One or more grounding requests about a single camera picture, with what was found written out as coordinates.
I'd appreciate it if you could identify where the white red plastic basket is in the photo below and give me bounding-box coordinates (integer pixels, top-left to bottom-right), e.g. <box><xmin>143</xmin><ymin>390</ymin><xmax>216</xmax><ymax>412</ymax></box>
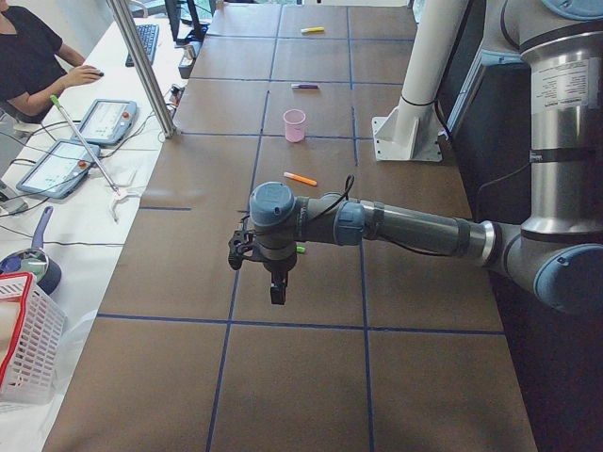
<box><xmin>1</xmin><ymin>272</ymin><xmax>66</xmax><ymax>412</ymax></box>

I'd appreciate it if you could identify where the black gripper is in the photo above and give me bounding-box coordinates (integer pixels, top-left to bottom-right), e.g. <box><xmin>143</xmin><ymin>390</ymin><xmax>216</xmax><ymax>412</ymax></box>
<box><xmin>263</xmin><ymin>253</ymin><xmax>296</xmax><ymax>304</ymax></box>

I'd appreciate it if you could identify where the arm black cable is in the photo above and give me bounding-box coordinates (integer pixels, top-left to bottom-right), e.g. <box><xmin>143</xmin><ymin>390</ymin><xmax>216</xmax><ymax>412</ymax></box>
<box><xmin>301</xmin><ymin>174</ymin><xmax>453</xmax><ymax>258</ymax></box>

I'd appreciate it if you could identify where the aluminium frame post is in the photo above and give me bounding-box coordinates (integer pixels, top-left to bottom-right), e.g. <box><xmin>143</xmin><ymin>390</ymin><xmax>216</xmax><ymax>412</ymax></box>
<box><xmin>107</xmin><ymin>0</ymin><xmax>176</xmax><ymax>139</ymax></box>

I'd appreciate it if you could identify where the blue handled saucepan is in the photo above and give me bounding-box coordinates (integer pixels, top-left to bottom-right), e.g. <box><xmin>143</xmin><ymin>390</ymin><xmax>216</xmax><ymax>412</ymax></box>
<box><xmin>1</xmin><ymin>206</ymin><xmax>62</xmax><ymax>295</ymax></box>

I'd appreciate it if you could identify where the orange highlighter pen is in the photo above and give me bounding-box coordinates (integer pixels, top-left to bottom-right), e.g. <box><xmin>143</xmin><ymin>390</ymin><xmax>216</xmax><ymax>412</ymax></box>
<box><xmin>284</xmin><ymin>171</ymin><xmax>318</xmax><ymax>186</ymax></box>

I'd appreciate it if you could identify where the upper teach pendant tablet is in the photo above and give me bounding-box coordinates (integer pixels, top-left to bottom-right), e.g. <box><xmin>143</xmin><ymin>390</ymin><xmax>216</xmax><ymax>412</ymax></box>
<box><xmin>77</xmin><ymin>99</ymin><xmax>138</xmax><ymax>146</ymax></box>

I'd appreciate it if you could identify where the yellow highlighter pen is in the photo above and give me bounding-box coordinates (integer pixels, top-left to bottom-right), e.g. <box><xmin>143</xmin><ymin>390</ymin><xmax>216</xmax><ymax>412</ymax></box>
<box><xmin>301</xmin><ymin>26</ymin><xmax>325</xmax><ymax>35</ymax></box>

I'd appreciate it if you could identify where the black keyboard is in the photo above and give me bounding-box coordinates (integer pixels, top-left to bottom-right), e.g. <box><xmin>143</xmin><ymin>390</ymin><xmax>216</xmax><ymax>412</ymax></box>
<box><xmin>136</xmin><ymin>24</ymin><xmax>159</xmax><ymax>64</ymax></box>

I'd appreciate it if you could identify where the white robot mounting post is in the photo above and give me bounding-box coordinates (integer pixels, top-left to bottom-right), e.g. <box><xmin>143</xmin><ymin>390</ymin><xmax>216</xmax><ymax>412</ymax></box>
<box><xmin>372</xmin><ymin>0</ymin><xmax>468</xmax><ymax>162</ymax></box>

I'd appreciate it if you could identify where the teach pendant tablet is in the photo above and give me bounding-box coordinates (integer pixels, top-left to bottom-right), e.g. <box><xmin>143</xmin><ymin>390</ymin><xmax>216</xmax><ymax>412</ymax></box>
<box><xmin>77</xmin><ymin>99</ymin><xmax>138</xmax><ymax>146</ymax></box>
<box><xmin>17</xmin><ymin>139</ymin><xmax>94</xmax><ymax>199</ymax></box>

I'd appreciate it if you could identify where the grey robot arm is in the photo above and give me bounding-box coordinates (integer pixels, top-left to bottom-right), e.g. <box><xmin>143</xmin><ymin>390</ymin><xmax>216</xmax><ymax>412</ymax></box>
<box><xmin>228</xmin><ymin>1</ymin><xmax>602</xmax><ymax>314</ymax></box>

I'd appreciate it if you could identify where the lower teach pendant tablet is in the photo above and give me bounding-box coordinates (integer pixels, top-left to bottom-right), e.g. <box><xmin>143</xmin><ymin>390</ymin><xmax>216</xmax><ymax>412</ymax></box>
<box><xmin>17</xmin><ymin>139</ymin><xmax>94</xmax><ymax>199</ymax></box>

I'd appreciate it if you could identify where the person in black shirt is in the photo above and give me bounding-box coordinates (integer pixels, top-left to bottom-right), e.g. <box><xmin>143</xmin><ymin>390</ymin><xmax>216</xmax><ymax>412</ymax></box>
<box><xmin>1</xmin><ymin>1</ymin><xmax>104</xmax><ymax>123</ymax></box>

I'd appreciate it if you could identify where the black monitor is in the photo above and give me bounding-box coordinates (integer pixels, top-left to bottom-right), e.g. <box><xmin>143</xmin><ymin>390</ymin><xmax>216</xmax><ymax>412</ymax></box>
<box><xmin>164</xmin><ymin>0</ymin><xmax>208</xmax><ymax>46</ymax></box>

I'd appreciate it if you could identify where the pink mesh pen holder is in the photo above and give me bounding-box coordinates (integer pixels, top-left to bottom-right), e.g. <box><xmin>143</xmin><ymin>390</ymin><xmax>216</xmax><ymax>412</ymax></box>
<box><xmin>283</xmin><ymin>109</ymin><xmax>306</xmax><ymax>143</ymax></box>

